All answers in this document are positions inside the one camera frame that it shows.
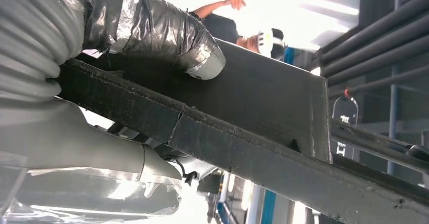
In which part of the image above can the person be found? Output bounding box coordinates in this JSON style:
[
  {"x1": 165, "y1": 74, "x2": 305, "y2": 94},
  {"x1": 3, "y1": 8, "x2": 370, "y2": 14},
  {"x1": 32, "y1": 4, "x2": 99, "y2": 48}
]
[{"x1": 192, "y1": 0, "x2": 286, "y2": 62}]

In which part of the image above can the white VR headset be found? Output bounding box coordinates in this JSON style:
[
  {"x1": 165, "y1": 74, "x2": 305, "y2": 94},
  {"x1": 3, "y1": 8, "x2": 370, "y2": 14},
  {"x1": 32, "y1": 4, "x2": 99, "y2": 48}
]
[{"x1": 257, "y1": 28, "x2": 285, "y2": 61}]

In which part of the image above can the dark grey slatted panel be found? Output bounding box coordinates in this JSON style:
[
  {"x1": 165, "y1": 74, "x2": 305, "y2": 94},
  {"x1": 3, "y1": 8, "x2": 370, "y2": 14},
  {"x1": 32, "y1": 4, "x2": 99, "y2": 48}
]
[{"x1": 318, "y1": 0, "x2": 429, "y2": 99}]

